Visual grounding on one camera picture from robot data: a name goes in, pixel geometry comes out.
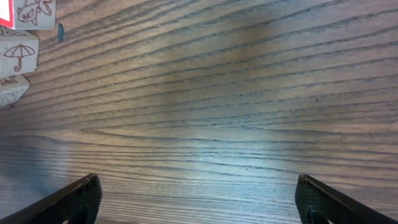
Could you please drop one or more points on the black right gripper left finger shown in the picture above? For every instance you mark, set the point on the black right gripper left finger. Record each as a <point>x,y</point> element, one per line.
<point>78,202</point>

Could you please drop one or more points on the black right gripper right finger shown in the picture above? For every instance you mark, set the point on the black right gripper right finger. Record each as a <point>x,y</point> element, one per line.
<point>319,203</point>

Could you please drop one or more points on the red Q block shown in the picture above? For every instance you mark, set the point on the red Q block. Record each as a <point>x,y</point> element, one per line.
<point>12,89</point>

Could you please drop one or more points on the yellow block near Q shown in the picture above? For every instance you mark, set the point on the yellow block near Q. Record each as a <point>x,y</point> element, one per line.
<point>19,52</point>

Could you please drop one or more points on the red I block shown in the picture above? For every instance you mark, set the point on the red I block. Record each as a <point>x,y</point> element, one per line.
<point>28,14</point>

